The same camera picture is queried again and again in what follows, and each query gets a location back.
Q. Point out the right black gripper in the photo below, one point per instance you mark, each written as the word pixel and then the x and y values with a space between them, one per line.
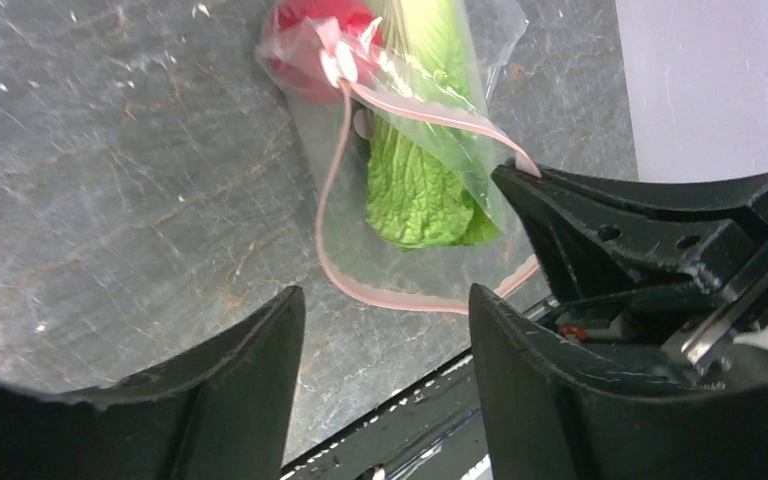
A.
pixel 668 297

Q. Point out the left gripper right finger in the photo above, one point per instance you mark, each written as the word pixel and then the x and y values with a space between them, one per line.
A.
pixel 553 409

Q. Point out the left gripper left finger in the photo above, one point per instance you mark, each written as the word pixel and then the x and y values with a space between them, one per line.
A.
pixel 219 410

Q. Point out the fake napa cabbage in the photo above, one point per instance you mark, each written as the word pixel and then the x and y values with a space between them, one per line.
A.
pixel 419 197

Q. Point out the clear zip top bag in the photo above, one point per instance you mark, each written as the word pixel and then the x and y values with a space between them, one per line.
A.
pixel 390 102

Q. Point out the fake red pepper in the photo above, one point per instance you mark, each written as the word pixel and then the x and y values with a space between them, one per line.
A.
pixel 294 50

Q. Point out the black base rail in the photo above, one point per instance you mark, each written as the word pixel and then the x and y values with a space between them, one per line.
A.
pixel 432 429

